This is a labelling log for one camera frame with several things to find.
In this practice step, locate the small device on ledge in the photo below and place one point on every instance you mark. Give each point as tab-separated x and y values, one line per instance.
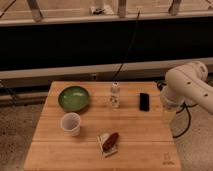
97	11

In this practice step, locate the brown sausage-shaped object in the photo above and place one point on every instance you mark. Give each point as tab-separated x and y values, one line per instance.
110	141

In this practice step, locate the black rectangular block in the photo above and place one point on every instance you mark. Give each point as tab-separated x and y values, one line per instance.
144	102

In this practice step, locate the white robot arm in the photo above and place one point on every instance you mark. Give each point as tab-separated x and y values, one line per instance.
183	82

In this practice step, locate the green ceramic bowl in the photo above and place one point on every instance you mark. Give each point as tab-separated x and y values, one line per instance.
73	98

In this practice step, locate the translucent plastic cup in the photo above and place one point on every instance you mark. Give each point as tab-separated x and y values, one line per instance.
71	123

